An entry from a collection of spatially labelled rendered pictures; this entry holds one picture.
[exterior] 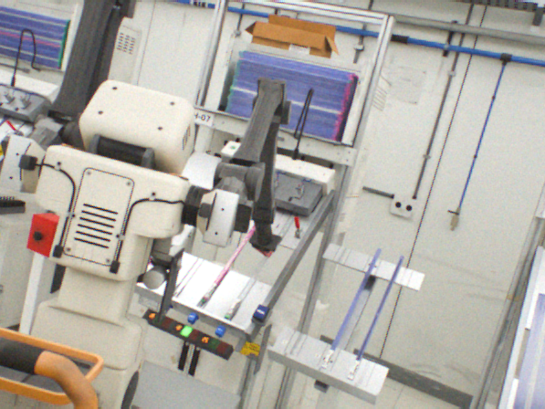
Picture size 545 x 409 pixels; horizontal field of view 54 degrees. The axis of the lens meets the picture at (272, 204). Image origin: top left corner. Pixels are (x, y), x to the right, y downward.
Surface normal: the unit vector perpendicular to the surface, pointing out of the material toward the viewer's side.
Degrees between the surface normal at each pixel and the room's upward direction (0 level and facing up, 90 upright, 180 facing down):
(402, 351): 90
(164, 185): 82
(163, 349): 90
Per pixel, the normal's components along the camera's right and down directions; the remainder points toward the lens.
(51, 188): -0.04, -0.01
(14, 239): 0.89, 0.29
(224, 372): -0.39, 0.03
